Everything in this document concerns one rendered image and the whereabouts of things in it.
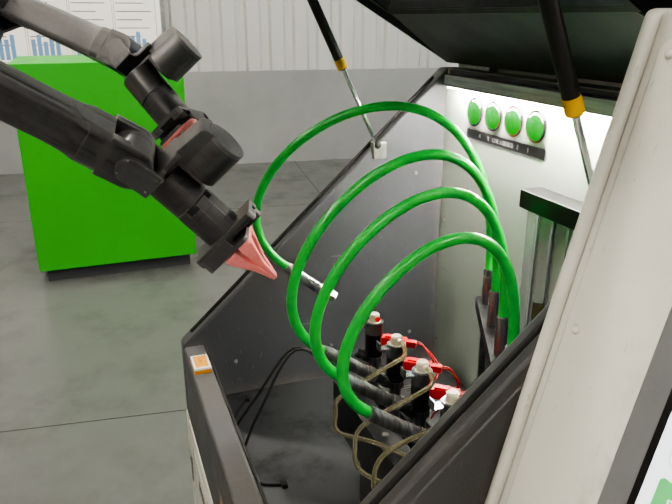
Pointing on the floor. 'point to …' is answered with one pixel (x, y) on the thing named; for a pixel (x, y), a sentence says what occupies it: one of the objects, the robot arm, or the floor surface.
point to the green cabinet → (94, 187)
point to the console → (602, 300)
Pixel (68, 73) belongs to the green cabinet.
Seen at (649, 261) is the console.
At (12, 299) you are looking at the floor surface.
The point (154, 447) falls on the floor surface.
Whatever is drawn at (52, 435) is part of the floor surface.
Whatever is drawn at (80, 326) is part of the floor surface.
